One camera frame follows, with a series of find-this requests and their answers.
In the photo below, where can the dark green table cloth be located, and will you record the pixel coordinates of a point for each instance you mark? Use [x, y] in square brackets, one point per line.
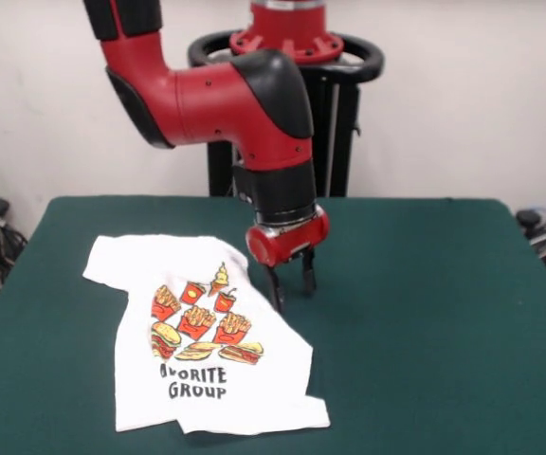
[443, 308]

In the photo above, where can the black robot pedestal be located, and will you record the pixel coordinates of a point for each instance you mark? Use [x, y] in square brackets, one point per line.
[344, 142]

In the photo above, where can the white printed t-shirt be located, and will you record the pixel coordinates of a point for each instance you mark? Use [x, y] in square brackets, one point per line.
[135, 393]

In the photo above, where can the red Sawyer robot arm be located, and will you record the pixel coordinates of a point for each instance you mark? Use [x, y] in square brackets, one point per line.
[216, 104]

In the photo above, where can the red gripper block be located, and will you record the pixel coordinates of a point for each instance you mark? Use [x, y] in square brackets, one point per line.
[287, 244]

